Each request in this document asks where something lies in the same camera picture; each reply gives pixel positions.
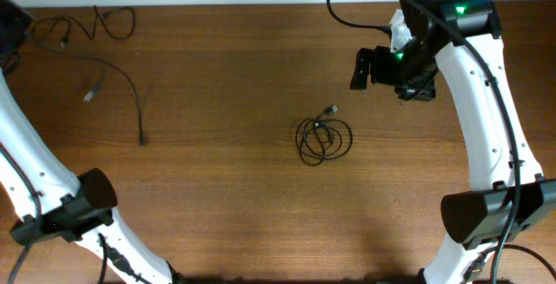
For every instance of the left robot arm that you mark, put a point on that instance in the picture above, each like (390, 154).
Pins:
(50, 201)

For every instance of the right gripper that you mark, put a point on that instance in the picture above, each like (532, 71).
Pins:
(378, 56)

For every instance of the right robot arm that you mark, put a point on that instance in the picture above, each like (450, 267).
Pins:
(461, 40)

